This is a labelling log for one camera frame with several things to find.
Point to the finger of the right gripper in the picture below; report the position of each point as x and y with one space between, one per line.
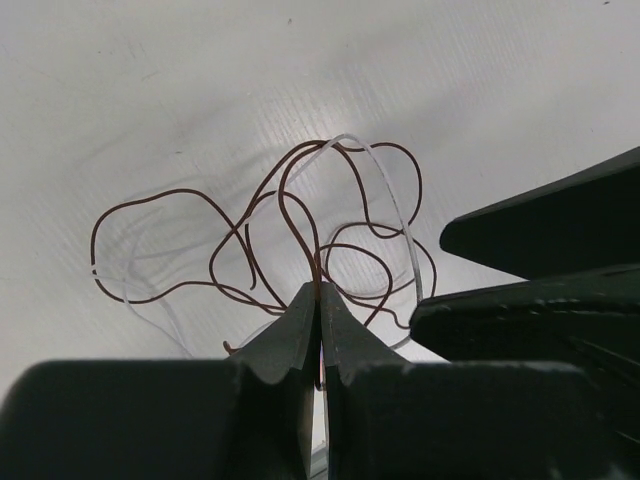
589 319
586 221

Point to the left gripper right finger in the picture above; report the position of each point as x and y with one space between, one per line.
389 418

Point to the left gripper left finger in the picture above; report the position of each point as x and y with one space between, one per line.
248 416

